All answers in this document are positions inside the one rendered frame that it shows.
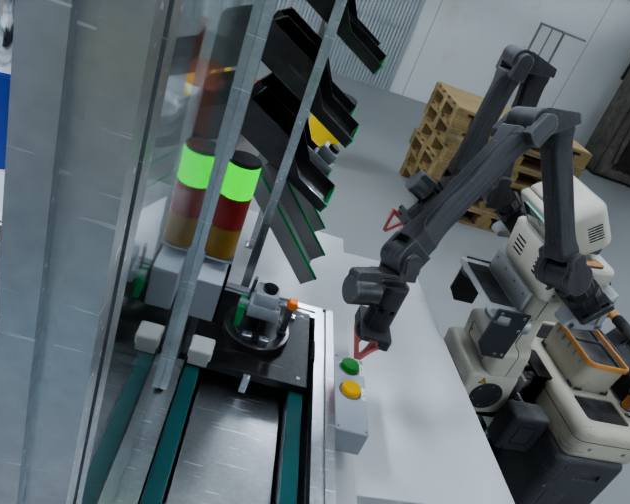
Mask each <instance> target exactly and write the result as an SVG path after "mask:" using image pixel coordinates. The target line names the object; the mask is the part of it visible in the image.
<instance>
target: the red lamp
mask: <svg viewBox="0 0 630 504"><path fill-rule="evenodd" d="M251 200H252V199H251ZM251 200H249V201H235V200H232V199H229V198H227V197H225V196H224V195H223V194H220V195H219V199H218V202H217V206H216V209H215V213H214V216H213V220H212V223H213V224H214V225H215V226H217V227H219V228H221V229H224V230H228V231H237V230H240V229H242V228H243V225H244V222H245V219H246V216H247V213H248V209H249V206H250V203H251Z"/></svg>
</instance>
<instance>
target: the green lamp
mask: <svg viewBox="0 0 630 504"><path fill-rule="evenodd" d="M260 171H261V168H260V169H257V170H248V169H244V168H241V167H238V166H236V165H234V164H233V163H231V162H230V163H228V166H227V170H226V174H225V177H224V181H223V184H222V188H221V191H220V192H221V194H223V195H224V196H225V197H227V198H229V199H232V200H235V201H249V200H251V199H252V197H253V194H254V190H255V187H256V184H257V181H258V178H259V175H260Z"/></svg>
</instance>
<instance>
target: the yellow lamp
mask: <svg viewBox="0 0 630 504"><path fill-rule="evenodd" d="M241 232H242V229H240V230H237V231H228V230H224V229H221V228H219V227H217V226H215V225H214V224H213V223H212V224H211V227H210V231H209V234H208V238H207V241H206V245H205V248H204V251H205V252H206V253H207V254H209V255H211V256H213V257H215V258H220V259H227V258H231V257H233V256H234V254H235V251H236V248H237V244H238V241H239V238H240V235H241Z"/></svg>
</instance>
